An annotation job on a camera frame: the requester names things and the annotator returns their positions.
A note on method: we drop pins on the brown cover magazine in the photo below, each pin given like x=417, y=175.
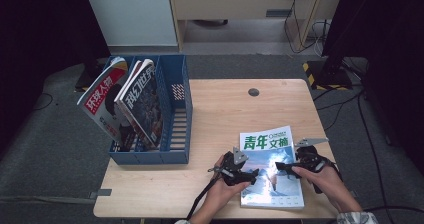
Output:
x=130, y=77

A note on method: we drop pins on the white cabinet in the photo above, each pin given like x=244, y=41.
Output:
x=133, y=14

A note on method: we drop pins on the portrait cover magazine red title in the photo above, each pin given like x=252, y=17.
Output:
x=100, y=100

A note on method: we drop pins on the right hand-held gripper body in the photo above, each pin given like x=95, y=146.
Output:
x=310, y=159

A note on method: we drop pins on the blue plastic file rack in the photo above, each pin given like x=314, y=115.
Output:
x=173, y=117

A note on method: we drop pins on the dark blue cover magazine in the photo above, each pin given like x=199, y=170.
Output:
x=143, y=107

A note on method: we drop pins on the grey table bracket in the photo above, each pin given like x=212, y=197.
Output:
x=353, y=194
x=100, y=193

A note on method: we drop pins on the light wooden desk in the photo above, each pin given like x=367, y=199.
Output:
x=233, y=0

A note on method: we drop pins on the person's right hand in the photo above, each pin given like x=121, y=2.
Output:
x=328, y=184

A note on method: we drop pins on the dark curtain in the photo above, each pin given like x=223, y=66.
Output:
x=393, y=50
x=40, y=50

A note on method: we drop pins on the black stand with striped base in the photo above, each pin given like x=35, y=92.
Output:
x=87, y=80
x=333, y=75

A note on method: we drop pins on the snowy cover magazine green title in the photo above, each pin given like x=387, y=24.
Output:
x=266, y=140

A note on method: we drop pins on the person's left hand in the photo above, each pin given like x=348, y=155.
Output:
x=220, y=195

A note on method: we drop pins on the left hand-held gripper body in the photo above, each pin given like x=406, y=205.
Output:
x=233, y=170

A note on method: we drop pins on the grey round table grommet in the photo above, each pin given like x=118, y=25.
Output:
x=253, y=92

